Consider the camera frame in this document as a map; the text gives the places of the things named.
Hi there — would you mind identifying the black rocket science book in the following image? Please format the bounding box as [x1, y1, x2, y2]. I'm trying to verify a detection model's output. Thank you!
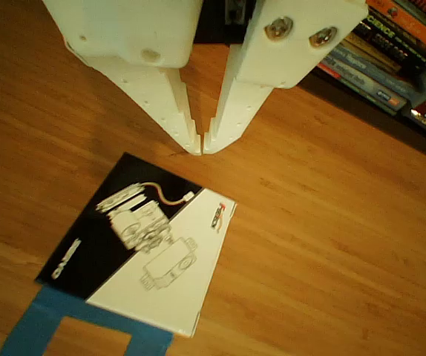
[357, 13, 426, 72]

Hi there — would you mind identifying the orange book dark text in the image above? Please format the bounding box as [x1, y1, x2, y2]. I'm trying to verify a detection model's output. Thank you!
[367, 0, 426, 57]

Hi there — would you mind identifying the black and white servo box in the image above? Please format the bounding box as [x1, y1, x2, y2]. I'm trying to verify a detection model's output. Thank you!
[34, 151, 237, 338]

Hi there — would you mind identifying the blue grey logo book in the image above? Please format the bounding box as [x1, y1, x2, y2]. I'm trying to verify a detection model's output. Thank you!
[318, 61, 409, 114]

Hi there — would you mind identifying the lavender spine book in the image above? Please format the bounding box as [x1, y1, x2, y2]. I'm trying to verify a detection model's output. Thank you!
[326, 42, 420, 98]

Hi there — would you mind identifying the blue tape square target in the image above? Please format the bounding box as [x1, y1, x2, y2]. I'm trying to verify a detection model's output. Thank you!
[0, 283, 175, 356]

